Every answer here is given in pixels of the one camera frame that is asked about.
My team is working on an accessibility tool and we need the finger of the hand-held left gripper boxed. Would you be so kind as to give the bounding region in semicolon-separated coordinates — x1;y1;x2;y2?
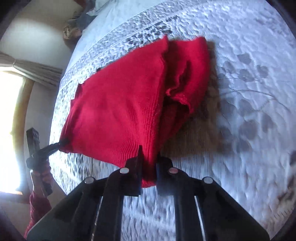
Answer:
47;138;69;155

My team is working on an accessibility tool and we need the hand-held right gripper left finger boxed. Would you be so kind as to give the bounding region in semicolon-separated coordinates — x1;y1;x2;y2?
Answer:
26;146;143;241

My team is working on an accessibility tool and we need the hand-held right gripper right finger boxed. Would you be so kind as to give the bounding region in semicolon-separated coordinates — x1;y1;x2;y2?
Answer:
156;152;270;241

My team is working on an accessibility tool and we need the red knitted sweater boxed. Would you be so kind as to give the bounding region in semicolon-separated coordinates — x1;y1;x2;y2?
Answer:
59;35;211;189

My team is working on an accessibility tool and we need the dark blue clothes pile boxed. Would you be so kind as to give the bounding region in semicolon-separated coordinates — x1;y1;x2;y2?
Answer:
76;0;99;32

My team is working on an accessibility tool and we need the person's left hand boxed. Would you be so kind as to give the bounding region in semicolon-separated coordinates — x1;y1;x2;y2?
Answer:
31;162;53;193

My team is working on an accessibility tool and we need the wooden framed window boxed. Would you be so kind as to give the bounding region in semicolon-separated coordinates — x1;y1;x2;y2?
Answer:
0;70;35;197

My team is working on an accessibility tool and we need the beige curtain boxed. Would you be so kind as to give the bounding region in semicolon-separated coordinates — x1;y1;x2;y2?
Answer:
0;51;63;88

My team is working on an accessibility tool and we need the brown patterned cloth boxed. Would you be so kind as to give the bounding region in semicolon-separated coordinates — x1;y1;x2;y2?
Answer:
63;22;82;41

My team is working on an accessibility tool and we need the light blue pillow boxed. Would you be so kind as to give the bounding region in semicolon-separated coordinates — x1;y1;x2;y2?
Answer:
95;0;122;15

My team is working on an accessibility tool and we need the floral quilted bedspread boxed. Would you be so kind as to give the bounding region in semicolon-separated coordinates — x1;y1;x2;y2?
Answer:
48;0;296;241

